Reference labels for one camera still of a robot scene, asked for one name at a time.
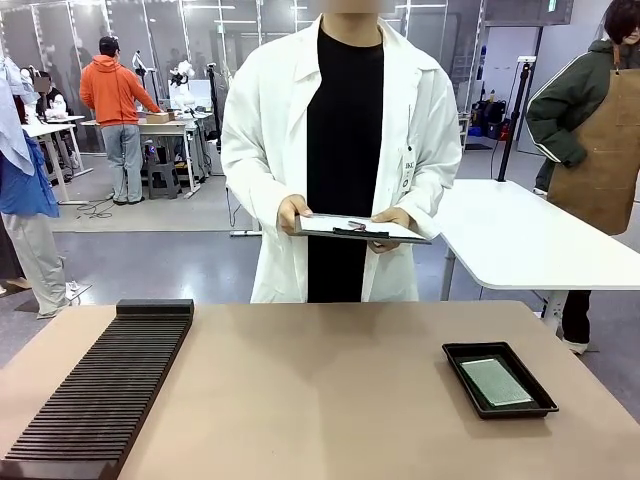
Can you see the person's right hand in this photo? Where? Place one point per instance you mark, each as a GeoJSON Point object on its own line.
{"type": "Point", "coordinates": [291, 212]}

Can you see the background desk with white legs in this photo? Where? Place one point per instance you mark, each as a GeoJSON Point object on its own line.
{"type": "Point", "coordinates": [187, 145]}

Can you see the grey plastic stool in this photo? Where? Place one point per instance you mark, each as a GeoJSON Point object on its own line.
{"type": "Point", "coordinates": [164, 181]}

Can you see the person in white lab coat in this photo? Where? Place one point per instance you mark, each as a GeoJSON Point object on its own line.
{"type": "Point", "coordinates": [345, 125]}

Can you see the black slotted PCB rack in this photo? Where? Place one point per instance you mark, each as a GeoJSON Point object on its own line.
{"type": "Point", "coordinates": [107, 390]}

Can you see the person in blue shirt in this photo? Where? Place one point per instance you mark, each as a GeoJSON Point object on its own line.
{"type": "Point", "coordinates": [25, 200]}

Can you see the person's left hand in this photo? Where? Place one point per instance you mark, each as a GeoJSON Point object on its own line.
{"type": "Point", "coordinates": [395, 217]}

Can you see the white name badge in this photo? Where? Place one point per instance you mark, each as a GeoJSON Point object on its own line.
{"type": "Point", "coordinates": [409, 170]}

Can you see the small white background robot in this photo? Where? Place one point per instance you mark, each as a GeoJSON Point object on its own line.
{"type": "Point", "coordinates": [182, 82]}

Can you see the black light stand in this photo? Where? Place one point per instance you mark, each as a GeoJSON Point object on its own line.
{"type": "Point", "coordinates": [515, 120]}

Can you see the person in orange hoodie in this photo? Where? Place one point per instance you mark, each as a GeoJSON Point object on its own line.
{"type": "Point", "coordinates": [117, 100]}

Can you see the white height-adjustable desk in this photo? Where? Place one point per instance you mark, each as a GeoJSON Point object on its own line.
{"type": "Point", "coordinates": [55, 125]}

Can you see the grey clipboard with paper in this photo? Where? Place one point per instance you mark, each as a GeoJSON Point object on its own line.
{"type": "Point", "coordinates": [320, 227]}

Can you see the green perforated PCB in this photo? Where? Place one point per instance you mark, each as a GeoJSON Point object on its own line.
{"type": "Point", "coordinates": [495, 382]}

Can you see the black plastic tray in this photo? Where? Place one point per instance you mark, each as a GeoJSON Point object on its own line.
{"type": "Point", "coordinates": [542, 407]}

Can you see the brown cardboard box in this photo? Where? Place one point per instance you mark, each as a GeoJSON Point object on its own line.
{"type": "Point", "coordinates": [160, 117]}

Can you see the person in brown apron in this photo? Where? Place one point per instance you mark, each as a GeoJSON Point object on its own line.
{"type": "Point", "coordinates": [595, 130]}

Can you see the pen on clipboard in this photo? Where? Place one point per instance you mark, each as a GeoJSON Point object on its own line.
{"type": "Point", "coordinates": [358, 224]}

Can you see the seated background person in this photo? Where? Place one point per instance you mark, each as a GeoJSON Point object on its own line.
{"type": "Point", "coordinates": [47, 95]}

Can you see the white rounded table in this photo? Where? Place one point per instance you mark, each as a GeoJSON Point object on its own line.
{"type": "Point", "coordinates": [525, 235]}

